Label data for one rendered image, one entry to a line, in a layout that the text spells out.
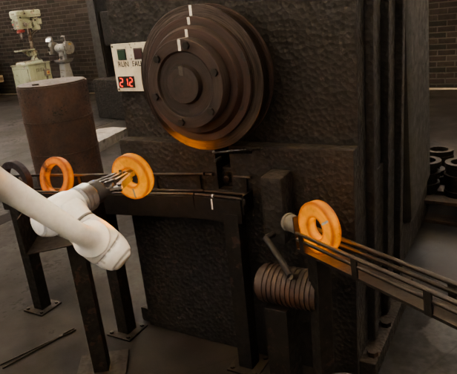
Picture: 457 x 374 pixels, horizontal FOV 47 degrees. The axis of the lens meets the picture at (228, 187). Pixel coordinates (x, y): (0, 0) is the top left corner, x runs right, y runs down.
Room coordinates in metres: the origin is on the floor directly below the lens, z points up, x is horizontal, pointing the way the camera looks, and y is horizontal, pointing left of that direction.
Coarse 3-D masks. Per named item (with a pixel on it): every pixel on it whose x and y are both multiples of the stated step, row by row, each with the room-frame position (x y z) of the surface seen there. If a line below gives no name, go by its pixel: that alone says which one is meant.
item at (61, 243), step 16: (32, 240) 1.75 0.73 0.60; (48, 240) 1.75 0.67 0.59; (64, 240) 1.73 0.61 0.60; (80, 256) 1.74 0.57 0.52; (80, 272) 1.74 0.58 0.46; (80, 288) 1.74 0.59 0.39; (80, 304) 1.74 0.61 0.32; (96, 304) 1.77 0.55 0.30; (96, 320) 1.74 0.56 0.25; (96, 336) 1.74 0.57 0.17; (96, 352) 1.74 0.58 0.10; (112, 352) 1.86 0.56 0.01; (128, 352) 1.85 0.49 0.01; (80, 368) 1.78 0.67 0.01; (96, 368) 1.74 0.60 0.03; (112, 368) 1.76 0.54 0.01
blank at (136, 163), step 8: (120, 160) 1.68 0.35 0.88; (128, 160) 1.66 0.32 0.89; (136, 160) 1.65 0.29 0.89; (144, 160) 1.66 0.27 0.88; (112, 168) 1.70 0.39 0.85; (120, 168) 1.68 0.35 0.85; (136, 168) 1.65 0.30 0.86; (144, 168) 1.63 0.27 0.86; (144, 176) 1.64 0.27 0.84; (152, 176) 1.65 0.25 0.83; (128, 184) 1.69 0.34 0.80; (136, 184) 1.69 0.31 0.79; (144, 184) 1.64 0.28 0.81; (152, 184) 1.65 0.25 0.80; (128, 192) 1.68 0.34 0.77; (136, 192) 1.66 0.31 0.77; (144, 192) 1.65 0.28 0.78
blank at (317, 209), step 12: (312, 204) 1.37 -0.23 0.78; (324, 204) 1.36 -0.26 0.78; (300, 216) 1.42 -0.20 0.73; (312, 216) 1.37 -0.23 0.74; (324, 216) 1.33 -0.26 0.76; (336, 216) 1.33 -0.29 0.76; (300, 228) 1.42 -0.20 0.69; (312, 228) 1.40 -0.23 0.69; (324, 228) 1.33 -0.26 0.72; (336, 228) 1.31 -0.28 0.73; (324, 240) 1.33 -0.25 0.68; (336, 240) 1.31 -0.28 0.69
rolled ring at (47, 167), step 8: (48, 160) 2.23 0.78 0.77; (56, 160) 2.21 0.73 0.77; (64, 160) 2.20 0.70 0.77; (48, 168) 2.24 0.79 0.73; (64, 168) 2.17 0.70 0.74; (40, 176) 2.24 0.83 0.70; (48, 176) 2.25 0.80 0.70; (64, 176) 2.16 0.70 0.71; (72, 176) 2.17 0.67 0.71; (48, 184) 2.23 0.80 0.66; (64, 184) 2.16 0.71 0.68; (72, 184) 2.16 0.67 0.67
